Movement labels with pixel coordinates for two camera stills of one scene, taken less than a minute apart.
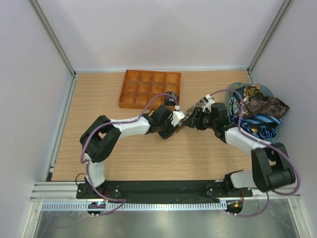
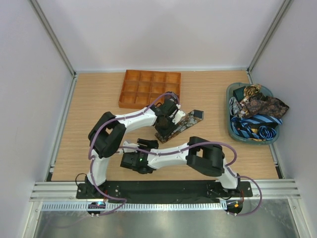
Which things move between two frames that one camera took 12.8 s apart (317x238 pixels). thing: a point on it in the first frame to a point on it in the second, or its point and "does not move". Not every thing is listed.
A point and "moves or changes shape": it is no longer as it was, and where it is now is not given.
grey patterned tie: x=234 y=106 does not move
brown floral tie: x=199 y=103 moves or changes shape
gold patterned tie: x=250 y=90 does not move
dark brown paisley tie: x=260 y=104 does not move
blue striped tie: x=260 y=126 does not move
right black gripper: x=191 y=121 to x=152 y=144
